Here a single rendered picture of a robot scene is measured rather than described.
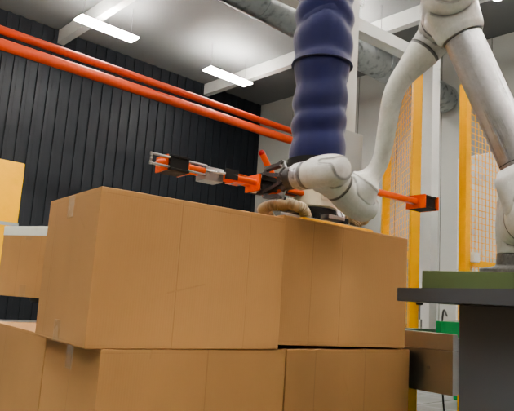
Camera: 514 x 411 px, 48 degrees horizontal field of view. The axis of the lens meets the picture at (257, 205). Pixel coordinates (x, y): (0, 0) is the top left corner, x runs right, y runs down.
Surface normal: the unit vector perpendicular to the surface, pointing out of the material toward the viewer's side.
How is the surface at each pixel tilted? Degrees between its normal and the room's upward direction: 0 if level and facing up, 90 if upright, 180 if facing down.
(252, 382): 90
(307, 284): 90
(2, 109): 90
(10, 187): 90
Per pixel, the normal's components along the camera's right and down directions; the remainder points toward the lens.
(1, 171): 0.68, -0.07
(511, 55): -0.73, -0.15
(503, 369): -0.92, -0.12
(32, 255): -0.43, -0.17
